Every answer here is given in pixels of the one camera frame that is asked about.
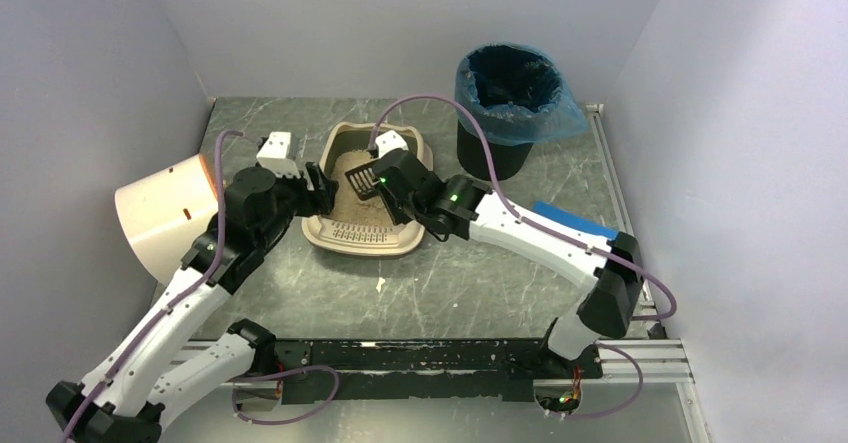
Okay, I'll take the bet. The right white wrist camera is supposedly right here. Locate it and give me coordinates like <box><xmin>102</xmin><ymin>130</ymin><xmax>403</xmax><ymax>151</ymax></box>
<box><xmin>369</xmin><ymin>130</ymin><xmax>409</xmax><ymax>158</ymax></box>

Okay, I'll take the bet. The aluminium frame rail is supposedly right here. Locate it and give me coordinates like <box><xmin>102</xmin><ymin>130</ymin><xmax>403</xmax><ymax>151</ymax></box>
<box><xmin>586</xmin><ymin>103</ymin><xmax>696</xmax><ymax>388</ymax></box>

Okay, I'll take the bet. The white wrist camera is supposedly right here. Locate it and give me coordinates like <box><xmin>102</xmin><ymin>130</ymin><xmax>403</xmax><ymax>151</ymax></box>
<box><xmin>369</xmin><ymin>130</ymin><xmax>409</xmax><ymax>158</ymax></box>
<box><xmin>256</xmin><ymin>131</ymin><xmax>298</xmax><ymax>179</ymax></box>

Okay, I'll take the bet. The cat litter pile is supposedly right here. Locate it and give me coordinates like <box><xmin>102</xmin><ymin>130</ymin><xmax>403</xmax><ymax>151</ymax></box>
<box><xmin>327</xmin><ymin>149</ymin><xmax>392</xmax><ymax>226</ymax></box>

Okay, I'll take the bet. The beige cylindrical container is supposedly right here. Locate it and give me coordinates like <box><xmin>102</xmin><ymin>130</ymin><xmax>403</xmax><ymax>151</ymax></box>
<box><xmin>114</xmin><ymin>154</ymin><xmax>218</xmax><ymax>285</ymax></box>

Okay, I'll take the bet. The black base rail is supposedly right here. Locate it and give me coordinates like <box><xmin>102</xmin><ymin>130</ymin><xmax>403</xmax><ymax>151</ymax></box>
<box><xmin>275</xmin><ymin>338</ymin><xmax>602</xmax><ymax>405</ymax></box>

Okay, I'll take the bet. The black litter scoop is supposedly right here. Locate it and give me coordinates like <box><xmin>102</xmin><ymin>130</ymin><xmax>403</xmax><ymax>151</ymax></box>
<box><xmin>344</xmin><ymin>161</ymin><xmax>379</xmax><ymax>201</ymax></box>

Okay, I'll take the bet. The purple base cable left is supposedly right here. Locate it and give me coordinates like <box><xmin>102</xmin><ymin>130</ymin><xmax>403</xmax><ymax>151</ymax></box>
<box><xmin>230</xmin><ymin>365</ymin><xmax>341</xmax><ymax>427</ymax></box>

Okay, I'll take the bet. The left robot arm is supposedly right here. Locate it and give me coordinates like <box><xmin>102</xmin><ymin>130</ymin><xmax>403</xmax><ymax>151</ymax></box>
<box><xmin>46</xmin><ymin>162</ymin><xmax>339</xmax><ymax>442</ymax></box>

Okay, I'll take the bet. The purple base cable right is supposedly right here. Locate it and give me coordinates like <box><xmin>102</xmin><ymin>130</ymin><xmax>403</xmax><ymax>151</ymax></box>
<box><xmin>543</xmin><ymin>341</ymin><xmax>645</xmax><ymax>421</ymax></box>

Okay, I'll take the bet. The black trash bin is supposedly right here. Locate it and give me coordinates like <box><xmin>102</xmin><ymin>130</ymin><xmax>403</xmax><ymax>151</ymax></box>
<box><xmin>456</xmin><ymin>121</ymin><xmax>534</xmax><ymax>181</ymax></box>

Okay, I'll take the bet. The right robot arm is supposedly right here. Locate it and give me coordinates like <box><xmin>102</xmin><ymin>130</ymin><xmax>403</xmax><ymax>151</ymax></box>
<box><xmin>370</xmin><ymin>149</ymin><xmax>642</xmax><ymax>360</ymax></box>

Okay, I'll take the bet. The blue sheet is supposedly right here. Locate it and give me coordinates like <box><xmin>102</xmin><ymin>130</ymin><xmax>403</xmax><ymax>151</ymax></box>
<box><xmin>532</xmin><ymin>201</ymin><xmax>619</xmax><ymax>240</ymax></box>

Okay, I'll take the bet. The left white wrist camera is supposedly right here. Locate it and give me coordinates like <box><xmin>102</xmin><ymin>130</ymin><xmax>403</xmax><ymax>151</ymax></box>
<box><xmin>256</xmin><ymin>131</ymin><xmax>298</xmax><ymax>179</ymax></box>

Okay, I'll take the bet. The beige litter box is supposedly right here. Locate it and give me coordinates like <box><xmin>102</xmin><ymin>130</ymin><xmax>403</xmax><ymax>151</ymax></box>
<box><xmin>301</xmin><ymin>122</ymin><xmax>425</xmax><ymax>257</ymax></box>

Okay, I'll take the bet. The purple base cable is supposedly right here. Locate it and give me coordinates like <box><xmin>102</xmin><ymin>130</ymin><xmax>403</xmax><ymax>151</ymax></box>
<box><xmin>543</xmin><ymin>341</ymin><xmax>645</xmax><ymax>421</ymax></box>
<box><xmin>230</xmin><ymin>365</ymin><xmax>341</xmax><ymax>427</ymax></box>

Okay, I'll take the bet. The blue plastic bin liner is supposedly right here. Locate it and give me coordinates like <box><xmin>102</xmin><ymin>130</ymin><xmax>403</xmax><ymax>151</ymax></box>
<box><xmin>454</xmin><ymin>43</ymin><xmax>589</xmax><ymax>146</ymax></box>

